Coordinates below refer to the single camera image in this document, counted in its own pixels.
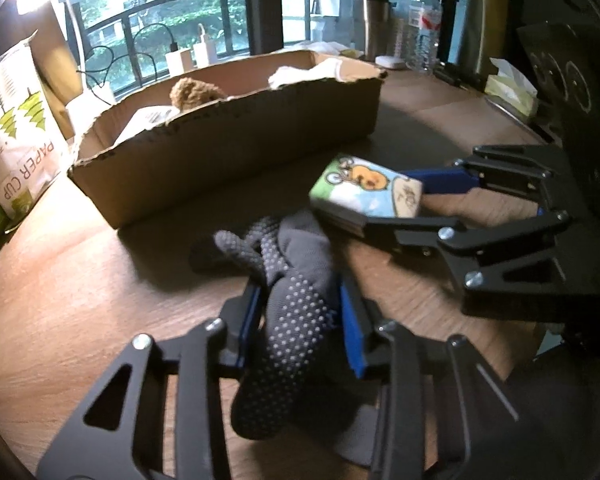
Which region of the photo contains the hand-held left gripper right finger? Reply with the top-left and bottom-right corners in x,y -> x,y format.
337,272 -> 523,480

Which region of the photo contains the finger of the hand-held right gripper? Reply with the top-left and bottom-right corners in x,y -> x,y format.
362,210 -> 596,318
405,144 -> 571,211

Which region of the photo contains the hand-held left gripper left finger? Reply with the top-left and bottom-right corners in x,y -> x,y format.
36,282 -> 263,480

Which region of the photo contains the grey dotted glove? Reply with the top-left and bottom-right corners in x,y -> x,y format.
189,210 -> 348,441

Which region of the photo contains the cartoon printed tissue pack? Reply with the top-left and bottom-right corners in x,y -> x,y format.
308,154 -> 426,236

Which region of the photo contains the brown cardboard box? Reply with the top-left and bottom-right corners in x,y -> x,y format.
67,50 -> 388,231

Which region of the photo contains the white sock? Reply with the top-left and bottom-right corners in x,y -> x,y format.
269,57 -> 348,87

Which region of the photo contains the brown plush toy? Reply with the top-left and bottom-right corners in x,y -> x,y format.
170,77 -> 228,111

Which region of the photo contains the yellow tissue pack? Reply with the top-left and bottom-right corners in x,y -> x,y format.
484,57 -> 538,117

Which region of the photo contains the clear water bottle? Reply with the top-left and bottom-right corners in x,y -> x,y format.
406,0 -> 442,77

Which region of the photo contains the clear glass cup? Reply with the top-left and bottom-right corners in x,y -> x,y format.
394,2 -> 415,58

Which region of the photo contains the steel tumbler with black lid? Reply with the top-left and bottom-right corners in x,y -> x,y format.
352,0 -> 392,61

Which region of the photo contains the white paper cup pack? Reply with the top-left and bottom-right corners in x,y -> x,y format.
0,40 -> 63,221

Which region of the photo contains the black balcony railing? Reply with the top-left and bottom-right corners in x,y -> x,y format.
75,0 -> 341,91

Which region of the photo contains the brown curtain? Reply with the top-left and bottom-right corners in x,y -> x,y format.
30,0 -> 78,141

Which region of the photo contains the black window frame post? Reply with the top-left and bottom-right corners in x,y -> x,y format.
242,0 -> 285,56

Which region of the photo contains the white charger with black cable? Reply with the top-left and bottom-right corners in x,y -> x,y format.
166,49 -> 193,78

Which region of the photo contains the black cable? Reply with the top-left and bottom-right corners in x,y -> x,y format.
75,22 -> 178,103

